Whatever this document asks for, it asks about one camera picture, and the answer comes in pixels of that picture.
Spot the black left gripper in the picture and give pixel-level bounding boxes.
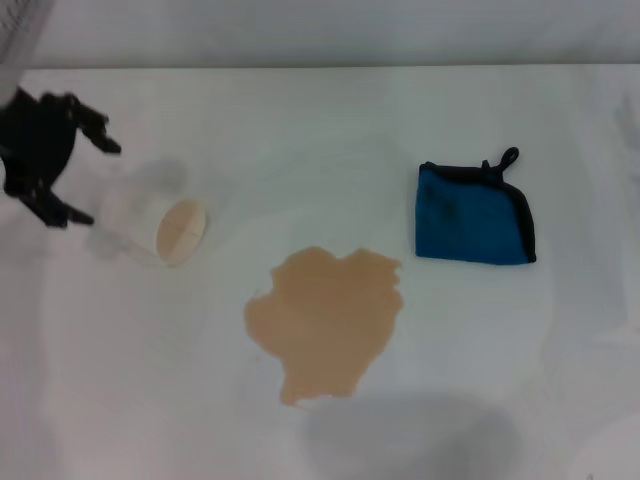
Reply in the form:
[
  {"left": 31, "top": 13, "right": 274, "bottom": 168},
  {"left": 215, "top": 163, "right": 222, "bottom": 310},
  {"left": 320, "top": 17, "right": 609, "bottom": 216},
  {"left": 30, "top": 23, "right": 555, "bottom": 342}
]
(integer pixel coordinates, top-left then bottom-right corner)
[{"left": 0, "top": 87, "right": 123, "bottom": 230}]

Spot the white paper cup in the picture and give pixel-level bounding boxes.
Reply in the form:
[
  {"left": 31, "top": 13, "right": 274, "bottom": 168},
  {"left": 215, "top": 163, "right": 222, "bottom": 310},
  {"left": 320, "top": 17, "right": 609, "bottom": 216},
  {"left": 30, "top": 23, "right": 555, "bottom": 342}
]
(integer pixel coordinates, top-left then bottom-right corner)
[{"left": 88, "top": 191, "right": 209, "bottom": 270}]

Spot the blue rag with black trim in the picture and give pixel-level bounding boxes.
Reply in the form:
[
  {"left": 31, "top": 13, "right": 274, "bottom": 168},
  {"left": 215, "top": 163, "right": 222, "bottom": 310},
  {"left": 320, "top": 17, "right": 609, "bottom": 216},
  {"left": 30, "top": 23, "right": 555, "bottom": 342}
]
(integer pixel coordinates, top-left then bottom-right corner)
[{"left": 413, "top": 146, "right": 539, "bottom": 267}]

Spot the brown water stain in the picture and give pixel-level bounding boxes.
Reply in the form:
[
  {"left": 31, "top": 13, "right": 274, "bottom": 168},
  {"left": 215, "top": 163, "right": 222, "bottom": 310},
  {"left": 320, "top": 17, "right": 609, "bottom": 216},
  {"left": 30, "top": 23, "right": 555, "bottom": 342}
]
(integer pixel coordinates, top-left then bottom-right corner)
[{"left": 242, "top": 245, "right": 406, "bottom": 408}]

